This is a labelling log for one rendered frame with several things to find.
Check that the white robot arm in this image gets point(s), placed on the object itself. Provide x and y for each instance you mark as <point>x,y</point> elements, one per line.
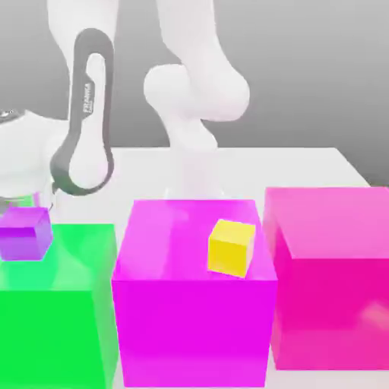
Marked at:
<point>194,91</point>

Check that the small yellow cube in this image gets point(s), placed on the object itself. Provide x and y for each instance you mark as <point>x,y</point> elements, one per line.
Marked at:
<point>228,253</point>

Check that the small purple cube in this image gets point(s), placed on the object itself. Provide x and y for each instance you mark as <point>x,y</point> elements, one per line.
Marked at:
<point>21,240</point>

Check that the large magenta box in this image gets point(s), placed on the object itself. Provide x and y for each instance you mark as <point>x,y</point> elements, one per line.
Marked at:
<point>188,322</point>

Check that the large pink box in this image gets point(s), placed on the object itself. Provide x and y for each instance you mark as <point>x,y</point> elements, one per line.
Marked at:
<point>331,304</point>

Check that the large green box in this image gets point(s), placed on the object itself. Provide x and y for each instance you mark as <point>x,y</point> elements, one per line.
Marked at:
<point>51,328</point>

